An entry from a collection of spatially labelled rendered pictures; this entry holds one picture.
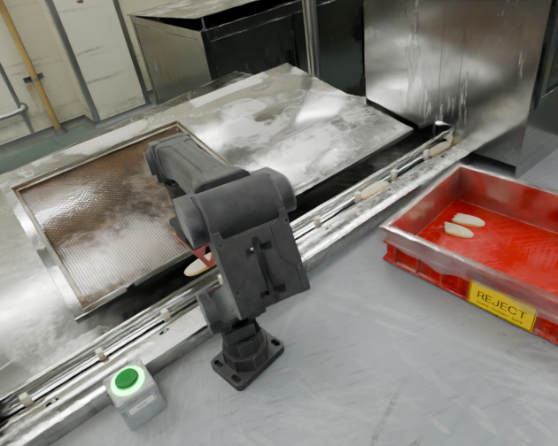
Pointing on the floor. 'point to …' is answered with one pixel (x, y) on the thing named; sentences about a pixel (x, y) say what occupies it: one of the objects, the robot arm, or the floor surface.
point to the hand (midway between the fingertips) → (205, 257)
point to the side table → (373, 365)
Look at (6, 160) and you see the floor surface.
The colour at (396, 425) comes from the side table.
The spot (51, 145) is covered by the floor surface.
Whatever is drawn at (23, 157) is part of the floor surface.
